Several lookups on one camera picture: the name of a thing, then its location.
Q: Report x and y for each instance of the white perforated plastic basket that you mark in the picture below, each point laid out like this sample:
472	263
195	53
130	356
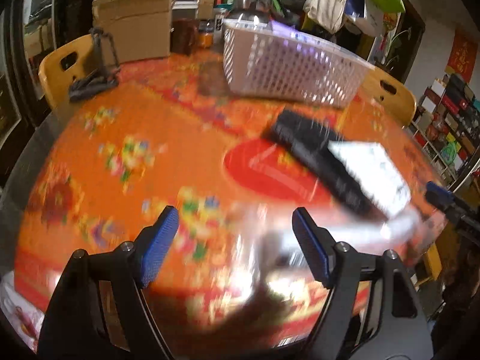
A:
307	69

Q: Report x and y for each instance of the black sock pack with label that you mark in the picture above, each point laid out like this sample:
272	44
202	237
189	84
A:
359	174

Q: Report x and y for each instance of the white hanging bag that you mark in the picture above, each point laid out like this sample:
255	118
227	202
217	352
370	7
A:
365	15

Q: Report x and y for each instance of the clear plastic bag with cloth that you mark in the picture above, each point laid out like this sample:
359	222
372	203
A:
271	242

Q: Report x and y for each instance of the wooden chair left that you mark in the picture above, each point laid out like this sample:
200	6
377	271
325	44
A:
63	66

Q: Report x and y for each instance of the purple tissue pack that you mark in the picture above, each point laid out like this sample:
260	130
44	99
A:
282	30

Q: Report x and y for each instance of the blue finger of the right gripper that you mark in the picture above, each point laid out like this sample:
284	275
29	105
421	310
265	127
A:
438	196

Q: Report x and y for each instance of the wooden chair right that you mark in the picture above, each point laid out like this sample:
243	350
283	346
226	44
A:
391	94

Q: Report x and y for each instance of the brown glass jar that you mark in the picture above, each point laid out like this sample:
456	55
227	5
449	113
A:
184	36

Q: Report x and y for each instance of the stainless steel kettle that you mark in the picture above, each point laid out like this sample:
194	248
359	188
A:
254	11

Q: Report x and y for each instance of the cluttered storage shelf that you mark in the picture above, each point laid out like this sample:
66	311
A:
446	126

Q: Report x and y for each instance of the brown cardboard box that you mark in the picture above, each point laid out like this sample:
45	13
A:
141	29

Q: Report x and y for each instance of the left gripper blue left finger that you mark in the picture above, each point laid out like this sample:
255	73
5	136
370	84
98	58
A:
152	245

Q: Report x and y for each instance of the wooden chair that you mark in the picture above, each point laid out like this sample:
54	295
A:
391	94
63	66

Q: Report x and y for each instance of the black folding phone stand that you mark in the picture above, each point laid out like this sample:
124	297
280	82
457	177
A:
102	78

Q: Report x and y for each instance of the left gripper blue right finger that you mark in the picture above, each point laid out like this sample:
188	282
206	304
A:
317	246

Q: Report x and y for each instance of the red wall scroll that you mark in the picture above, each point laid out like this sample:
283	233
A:
463	55

